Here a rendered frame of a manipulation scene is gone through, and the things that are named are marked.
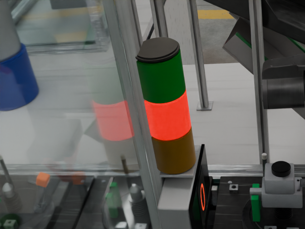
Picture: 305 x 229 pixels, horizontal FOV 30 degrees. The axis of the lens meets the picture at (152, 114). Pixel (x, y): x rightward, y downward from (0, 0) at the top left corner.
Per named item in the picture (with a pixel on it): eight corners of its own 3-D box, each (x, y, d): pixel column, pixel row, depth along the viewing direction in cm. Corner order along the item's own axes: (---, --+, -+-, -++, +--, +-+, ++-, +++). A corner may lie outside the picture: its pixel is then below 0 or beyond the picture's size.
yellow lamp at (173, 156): (198, 148, 70) (194, 115, 68) (193, 174, 66) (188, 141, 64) (159, 148, 71) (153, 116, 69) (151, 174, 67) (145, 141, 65)
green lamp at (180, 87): (189, 78, 65) (183, 40, 62) (182, 103, 61) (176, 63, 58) (146, 80, 66) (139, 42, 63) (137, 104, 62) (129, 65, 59)
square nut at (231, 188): (238, 188, 106) (238, 184, 105) (238, 194, 105) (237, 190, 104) (230, 187, 106) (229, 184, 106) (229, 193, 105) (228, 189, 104)
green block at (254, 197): (260, 216, 96) (258, 194, 94) (260, 221, 95) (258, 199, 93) (253, 216, 97) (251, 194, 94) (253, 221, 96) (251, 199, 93)
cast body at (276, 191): (302, 190, 95) (301, 157, 91) (302, 208, 91) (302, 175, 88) (251, 189, 97) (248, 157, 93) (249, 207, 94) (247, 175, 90)
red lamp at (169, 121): (194, 115, 67) (189, 79, 65) (188, 140, 63) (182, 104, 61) (153, 116, 69) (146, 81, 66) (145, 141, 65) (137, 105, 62)
